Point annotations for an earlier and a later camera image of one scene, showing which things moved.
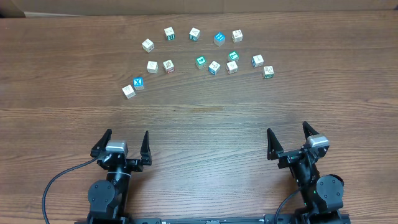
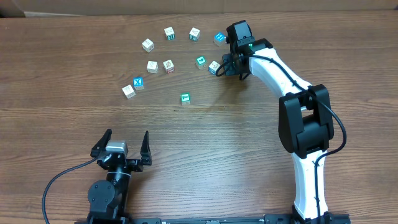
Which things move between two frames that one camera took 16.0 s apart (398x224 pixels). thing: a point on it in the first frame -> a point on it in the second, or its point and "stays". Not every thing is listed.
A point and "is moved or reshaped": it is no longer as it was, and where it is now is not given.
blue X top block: [138, 83] stays
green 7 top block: [233, 56] is moved or reshaped
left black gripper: [137, 163] stays
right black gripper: [275, 149] -> [230, 69]
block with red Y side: [168, 66] stays
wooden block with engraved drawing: [152, 67] stays
